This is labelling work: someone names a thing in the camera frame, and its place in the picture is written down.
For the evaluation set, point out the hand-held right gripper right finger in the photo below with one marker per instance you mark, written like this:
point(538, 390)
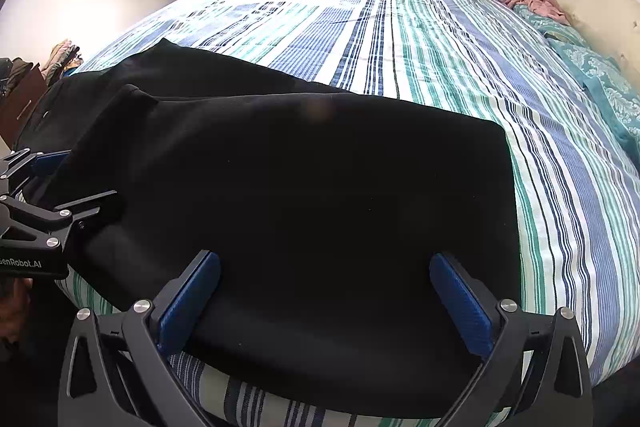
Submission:
point(462, 313)

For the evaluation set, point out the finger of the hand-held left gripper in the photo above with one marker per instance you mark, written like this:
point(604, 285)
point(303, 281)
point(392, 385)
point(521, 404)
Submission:
point(60, 214)
point(47, 162)

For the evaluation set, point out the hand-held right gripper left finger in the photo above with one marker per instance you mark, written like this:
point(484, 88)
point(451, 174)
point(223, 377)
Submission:
point(192, 298)

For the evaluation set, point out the black pants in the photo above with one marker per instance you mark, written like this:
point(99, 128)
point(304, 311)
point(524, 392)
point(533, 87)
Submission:
point(300, 207)

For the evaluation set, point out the person's left hand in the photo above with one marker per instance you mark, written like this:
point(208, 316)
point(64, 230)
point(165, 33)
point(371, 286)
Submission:
point(15, 307)

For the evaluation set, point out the brown dresser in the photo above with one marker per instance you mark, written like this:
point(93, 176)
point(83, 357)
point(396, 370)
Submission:
point(20, 107)

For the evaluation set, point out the stack of folded clothes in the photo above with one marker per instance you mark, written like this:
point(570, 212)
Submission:
point(60, 57)

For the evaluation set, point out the striped bed sheet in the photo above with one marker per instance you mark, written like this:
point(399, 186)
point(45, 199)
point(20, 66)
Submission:
point(450, 57)

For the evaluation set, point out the large teal patterned pillow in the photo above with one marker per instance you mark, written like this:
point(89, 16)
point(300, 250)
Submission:
point(605, 77)

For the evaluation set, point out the small teal patterned pillow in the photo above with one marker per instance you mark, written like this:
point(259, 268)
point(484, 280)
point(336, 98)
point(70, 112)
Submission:
point(550, 27)

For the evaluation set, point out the pink cloth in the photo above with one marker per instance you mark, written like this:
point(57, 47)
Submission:
point(535, 2)

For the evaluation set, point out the cream headboard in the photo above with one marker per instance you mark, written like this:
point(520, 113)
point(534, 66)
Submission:
point(600, 7)

